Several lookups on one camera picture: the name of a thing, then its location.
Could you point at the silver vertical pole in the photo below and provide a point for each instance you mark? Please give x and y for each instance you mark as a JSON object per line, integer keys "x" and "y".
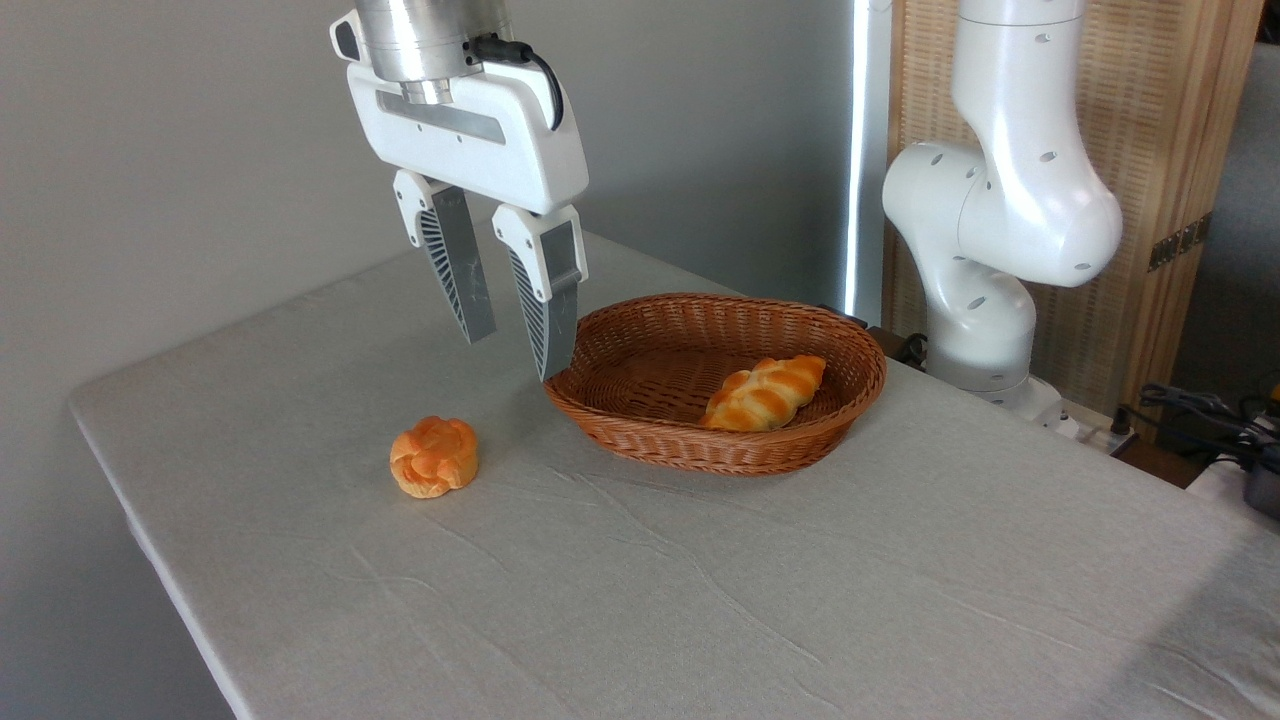
{"x": 862, "y": 150}

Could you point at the braided bread loaf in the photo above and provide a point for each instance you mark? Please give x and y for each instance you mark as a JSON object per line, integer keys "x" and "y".
{"x": 765, "y": 394}

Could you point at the round knotted bread roll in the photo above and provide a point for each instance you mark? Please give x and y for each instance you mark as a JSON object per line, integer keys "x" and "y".
{"x": 435, "y": 457}

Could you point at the black object behind basket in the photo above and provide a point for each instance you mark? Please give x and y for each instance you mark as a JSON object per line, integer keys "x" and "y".
{"x": 895, "y": 345}

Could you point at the grey tablecloth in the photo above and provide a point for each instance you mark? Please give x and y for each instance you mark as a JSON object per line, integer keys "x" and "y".
{"x": 700, "y": 580}

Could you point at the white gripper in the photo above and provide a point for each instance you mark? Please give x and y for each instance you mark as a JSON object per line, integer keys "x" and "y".
{"x": 480, "y": 140}

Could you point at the brown wicker basket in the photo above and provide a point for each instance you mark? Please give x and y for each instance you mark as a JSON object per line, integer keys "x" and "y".
{"x": 640, "y": 400}

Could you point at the white power strip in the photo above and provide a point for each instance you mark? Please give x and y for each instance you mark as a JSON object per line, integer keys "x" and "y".
{"x": 1095, "y": 430}

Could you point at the dark metal screen hinge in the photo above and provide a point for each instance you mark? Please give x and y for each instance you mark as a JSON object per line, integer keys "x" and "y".
{"x": 1180, "y": 242}

